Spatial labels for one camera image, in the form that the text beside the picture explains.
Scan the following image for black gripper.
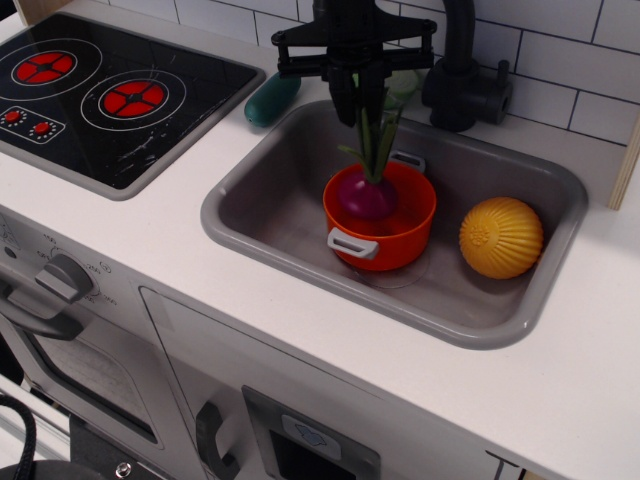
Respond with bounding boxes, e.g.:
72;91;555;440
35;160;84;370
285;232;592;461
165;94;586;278
271;1;437;126

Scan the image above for purple toy beet green leaves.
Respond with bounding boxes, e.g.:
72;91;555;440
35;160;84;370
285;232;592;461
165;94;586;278
338;73;402;220

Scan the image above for grey toy sink basin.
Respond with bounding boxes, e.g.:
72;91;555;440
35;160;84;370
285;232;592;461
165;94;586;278
201;101;588;349

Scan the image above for green toy cabbage half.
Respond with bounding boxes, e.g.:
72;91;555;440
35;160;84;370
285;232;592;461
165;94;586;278
384;70;420;110

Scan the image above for teal toy vegetable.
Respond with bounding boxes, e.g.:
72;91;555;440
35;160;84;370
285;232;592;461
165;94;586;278
244;73;302;128

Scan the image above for black toy faucet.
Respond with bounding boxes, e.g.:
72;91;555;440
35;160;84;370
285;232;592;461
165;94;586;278
422;0;513;132

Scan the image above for yellow ribbed toy ball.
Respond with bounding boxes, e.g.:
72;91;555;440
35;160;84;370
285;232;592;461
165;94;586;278
459;197;544;280

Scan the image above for black toy stove top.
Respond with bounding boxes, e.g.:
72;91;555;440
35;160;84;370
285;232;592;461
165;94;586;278
1;13;265;201

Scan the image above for white cabinet door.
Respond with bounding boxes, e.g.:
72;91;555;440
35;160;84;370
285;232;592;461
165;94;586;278
141;288;494;479

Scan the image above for grey oven knob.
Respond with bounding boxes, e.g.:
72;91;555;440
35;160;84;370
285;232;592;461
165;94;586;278
35;254;94;304

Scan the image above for grey dishwasher panel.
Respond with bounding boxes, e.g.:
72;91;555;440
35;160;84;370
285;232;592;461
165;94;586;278
241;386;381;480

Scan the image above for grey toy oven door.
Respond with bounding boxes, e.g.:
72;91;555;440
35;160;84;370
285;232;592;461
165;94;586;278
0;259;201;480

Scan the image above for orange toy pot grey handles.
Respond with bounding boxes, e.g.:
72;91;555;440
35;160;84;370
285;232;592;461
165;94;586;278
323;161;437;271

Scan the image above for dark grey cabinet handle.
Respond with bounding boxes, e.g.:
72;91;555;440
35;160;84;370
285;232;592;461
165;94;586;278
196;402;240;480

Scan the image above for grey oven door handle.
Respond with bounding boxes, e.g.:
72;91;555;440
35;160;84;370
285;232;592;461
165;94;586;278
1;281;84;341

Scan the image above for black cable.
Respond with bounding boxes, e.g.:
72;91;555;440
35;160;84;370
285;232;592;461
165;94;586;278
0;393;40;476

